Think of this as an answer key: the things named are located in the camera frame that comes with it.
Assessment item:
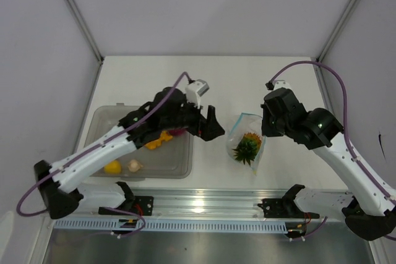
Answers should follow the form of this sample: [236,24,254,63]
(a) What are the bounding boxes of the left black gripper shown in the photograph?
[160,94,224,141]

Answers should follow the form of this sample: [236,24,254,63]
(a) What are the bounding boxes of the clear zip top bag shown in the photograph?
[226,113,266,176]

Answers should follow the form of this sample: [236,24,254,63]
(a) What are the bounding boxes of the orange toy pineapple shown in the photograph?
[232,132,262,166]

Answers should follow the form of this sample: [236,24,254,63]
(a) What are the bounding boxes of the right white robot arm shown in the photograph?
[261,87,395,241]

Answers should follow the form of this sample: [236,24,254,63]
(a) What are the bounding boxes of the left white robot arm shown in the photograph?
[34,87,225,219]

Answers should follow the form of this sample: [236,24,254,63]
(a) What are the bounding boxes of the purple toy onion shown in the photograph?
[169,129,186,137]

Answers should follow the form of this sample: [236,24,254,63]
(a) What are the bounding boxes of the orange toy carrot pieces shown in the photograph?
[145,131,173,150]

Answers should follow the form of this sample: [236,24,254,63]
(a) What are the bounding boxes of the grey translucent plastic bin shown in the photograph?
[85,105,194,181]

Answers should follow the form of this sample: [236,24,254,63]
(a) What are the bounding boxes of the beige toy garlic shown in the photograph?
[127,160,144,173]

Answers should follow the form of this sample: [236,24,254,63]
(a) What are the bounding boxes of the yellow toy lemon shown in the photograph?
[103,160,122,174]

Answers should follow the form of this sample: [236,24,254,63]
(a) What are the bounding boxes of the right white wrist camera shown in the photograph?
[265,80,291,92]

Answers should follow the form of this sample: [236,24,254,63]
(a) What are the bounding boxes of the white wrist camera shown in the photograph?
[185,79,210,108]
[265,80,291,92]

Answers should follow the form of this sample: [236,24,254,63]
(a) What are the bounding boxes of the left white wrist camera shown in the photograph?
[185,79,210,108]

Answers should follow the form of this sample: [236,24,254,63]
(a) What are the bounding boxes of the aluminium front rail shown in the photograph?
[41,188,379,223]

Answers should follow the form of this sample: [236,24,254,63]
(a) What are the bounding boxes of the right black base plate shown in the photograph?
[257,198,320,219]

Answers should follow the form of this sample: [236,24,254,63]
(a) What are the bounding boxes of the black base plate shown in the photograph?
[98,196,154,216]
[257,198,320,219]

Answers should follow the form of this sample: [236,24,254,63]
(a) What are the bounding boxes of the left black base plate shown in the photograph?
[98,196,154,216]

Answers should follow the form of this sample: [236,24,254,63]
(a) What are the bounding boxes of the white slotted cable duct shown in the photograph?
[54,218,288,234]

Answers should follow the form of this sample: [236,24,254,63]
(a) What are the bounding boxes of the right aluminium frame post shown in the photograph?
[316,0,361,62]

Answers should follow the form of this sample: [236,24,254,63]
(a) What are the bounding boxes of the aluminium frame post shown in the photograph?
[46,0,104,65]
[316,0,361,62]

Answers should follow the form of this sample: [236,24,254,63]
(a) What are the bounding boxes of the left aluminium frame post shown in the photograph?
[46,0,104,65]

